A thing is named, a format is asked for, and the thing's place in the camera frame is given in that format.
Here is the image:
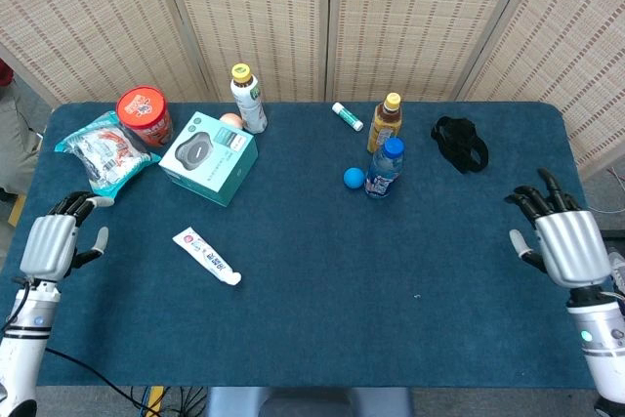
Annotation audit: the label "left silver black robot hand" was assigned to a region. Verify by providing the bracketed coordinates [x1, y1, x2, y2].
[19, 190, 116, 284]

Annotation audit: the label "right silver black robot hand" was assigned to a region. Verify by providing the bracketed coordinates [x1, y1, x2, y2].
[504, 167, 614, 289]

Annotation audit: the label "white printed toothpaste tube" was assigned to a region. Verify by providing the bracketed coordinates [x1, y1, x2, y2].
[171, 226, 243, 287]

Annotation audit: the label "blue capped water bottle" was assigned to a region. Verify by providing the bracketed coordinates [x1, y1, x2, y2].
[363, 137, 406, 200]

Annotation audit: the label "amber tea bottle yellow cap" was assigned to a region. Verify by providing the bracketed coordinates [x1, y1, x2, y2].
[366, 92, 404, 154]

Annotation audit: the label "white bottle yellow cap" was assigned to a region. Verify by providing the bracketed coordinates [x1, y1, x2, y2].
[229, 63, 269, 136]

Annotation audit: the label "grey sneaker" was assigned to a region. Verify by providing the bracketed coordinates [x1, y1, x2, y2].
[607, 246, 625, 292]

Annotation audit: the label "teal snack bag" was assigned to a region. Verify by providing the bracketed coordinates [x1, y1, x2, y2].
[53, 110, 162, 204]

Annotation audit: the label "seated person beige trousers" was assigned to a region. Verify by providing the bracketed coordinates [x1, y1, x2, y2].
[0, 58, 46, 201]

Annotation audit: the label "red instant noodle cup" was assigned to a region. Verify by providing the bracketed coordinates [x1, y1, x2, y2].
[115, 85, 175, 148]

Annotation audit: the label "teal white product box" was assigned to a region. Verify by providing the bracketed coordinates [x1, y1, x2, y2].
[157, 110, 259, 208]

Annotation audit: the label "woven folding screen panel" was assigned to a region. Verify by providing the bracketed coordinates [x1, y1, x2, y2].
[0, 0, 219, 108]
[456, 0, 625, 179]
[326, 0, 541, 104]
[155, 0, 333, 104]

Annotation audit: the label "blue felt table cover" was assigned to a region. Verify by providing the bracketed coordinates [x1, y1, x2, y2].
[0, 102, 614, 389]

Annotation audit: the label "white green glue stick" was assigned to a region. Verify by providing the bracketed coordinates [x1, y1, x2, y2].
[331, 102, 365, 133]

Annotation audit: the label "grey blue stool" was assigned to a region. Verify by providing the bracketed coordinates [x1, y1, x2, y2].
[207, 386, 415, 417]

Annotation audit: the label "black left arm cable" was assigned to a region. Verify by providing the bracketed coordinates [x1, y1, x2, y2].
[0, 279, 150, 416]

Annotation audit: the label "black strap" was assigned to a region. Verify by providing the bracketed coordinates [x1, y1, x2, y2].
[430, 116, 490, 175]

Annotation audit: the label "floor cable bundle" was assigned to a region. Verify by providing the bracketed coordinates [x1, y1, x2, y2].
[129, 385, 209, 417]

